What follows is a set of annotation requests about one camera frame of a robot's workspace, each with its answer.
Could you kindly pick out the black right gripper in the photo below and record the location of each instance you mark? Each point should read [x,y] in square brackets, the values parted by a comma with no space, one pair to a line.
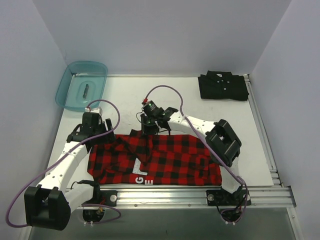
[149,128]

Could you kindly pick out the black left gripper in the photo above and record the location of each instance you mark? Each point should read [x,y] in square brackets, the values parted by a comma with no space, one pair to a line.
[105,129]

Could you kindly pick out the red black plaid shirt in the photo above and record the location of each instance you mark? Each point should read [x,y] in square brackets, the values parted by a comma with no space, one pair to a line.
[153,159]

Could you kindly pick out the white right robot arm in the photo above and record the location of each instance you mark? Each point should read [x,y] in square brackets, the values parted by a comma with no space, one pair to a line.
[217,136]

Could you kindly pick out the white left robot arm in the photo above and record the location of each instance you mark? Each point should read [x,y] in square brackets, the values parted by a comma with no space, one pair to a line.
[50,204]

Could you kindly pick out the dark object in basin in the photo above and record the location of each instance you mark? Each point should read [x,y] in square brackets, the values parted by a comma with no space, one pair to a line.
[85,92]

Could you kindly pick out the teal plastic basin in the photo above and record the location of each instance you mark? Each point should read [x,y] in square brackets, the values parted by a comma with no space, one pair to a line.
[70,91]

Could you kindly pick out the folded black button shirt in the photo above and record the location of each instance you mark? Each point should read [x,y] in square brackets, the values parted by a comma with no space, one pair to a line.
[219,85]

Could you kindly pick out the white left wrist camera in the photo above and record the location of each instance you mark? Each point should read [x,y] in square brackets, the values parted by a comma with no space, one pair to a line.
[97,110]

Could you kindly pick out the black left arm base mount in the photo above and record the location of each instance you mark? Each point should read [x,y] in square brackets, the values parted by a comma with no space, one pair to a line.
[104,197]

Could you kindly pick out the aluminium right side rail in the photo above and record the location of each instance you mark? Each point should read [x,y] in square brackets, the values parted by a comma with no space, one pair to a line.
[262,133]

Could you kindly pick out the aluminium rail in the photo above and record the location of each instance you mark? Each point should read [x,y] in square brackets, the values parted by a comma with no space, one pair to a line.
[196,198]
[262,133]

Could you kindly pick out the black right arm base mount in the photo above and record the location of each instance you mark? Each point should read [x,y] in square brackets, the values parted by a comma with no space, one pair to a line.
[220,197]

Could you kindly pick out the aluminium front rail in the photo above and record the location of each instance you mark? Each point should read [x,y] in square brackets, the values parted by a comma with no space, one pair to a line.
[196,198]

